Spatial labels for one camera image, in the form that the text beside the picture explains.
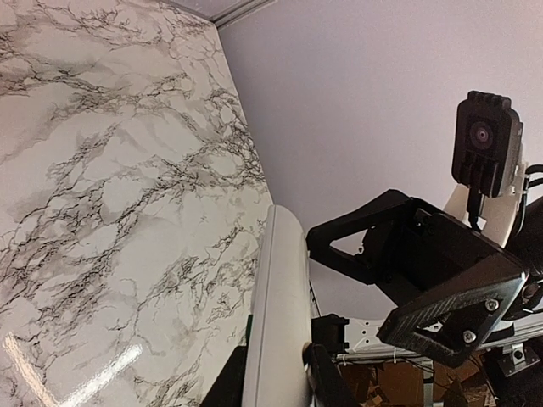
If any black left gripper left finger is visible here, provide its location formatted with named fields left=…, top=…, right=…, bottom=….
left=202, top=346, right=247, bottom=407

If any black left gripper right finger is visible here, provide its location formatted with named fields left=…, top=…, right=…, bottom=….
left=303, top=343, right=359, bottom=407

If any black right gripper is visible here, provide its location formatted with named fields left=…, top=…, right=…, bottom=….
left=305, top=189, right=531, bottom=369

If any white remote control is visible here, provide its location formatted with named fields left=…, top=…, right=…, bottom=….
left=242, top=205, right=311, bottom=406

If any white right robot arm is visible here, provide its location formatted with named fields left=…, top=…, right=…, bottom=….
left=306, top=189, right=529, bottom=367

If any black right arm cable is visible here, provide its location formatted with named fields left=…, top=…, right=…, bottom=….
left=466, top=163, right=543, bottom=232

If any aluminium front rail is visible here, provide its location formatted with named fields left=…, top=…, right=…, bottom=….
left=334, top=314, right=542, bottom=365

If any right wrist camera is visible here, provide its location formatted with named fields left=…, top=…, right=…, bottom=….
left=451, top=91, right=523, bottom=198

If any aluminium left frame rail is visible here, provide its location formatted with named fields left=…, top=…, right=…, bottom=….
left=170, top=0, right=270, bottom=24

